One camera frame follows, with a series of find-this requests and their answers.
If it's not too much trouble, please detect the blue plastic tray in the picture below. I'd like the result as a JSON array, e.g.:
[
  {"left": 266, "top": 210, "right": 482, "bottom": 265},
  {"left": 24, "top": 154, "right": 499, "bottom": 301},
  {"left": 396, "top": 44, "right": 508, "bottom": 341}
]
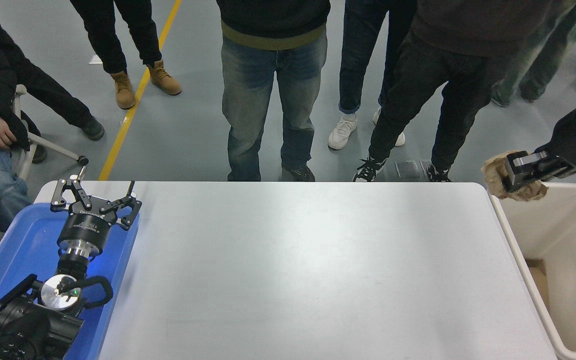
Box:
[{"left": 0, "top": 202, "right": 140, "bottom": 360}]

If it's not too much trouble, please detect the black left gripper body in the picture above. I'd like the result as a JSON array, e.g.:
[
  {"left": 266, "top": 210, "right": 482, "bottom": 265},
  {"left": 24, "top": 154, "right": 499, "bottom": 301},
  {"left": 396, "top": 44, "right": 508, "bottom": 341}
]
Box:
[{"left": 57, "top": 198, "right": 118, "bottom": 249}]

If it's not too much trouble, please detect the metal floor socket cover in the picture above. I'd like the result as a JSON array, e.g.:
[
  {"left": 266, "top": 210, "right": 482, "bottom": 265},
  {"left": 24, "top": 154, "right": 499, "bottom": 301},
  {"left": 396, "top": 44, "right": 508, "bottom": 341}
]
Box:
[{"left": 394, "top": 160, "right": 422, "bottom": 179}]

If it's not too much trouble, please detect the tan paper ball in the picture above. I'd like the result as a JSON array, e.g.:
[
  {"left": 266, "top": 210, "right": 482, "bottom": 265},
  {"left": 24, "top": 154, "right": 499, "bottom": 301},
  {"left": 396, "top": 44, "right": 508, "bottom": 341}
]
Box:
[{"left": 481, "top": 151, "right": 550, "bottom": 202}]

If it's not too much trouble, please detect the grey white office chair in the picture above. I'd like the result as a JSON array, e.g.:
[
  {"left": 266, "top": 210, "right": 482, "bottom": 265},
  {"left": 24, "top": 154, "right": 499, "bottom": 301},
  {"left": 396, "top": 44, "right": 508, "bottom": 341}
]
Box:
[{"left": 13, "top": 84, "right": 90, "bottom": 182}]

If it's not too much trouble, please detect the large pale plastic bin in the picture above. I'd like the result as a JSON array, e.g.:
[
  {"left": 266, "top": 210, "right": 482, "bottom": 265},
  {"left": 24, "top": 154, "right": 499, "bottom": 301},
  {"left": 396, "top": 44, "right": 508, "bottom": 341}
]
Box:
[{"left": 488, "top": 182, "right": 576, "bottom": 360}]

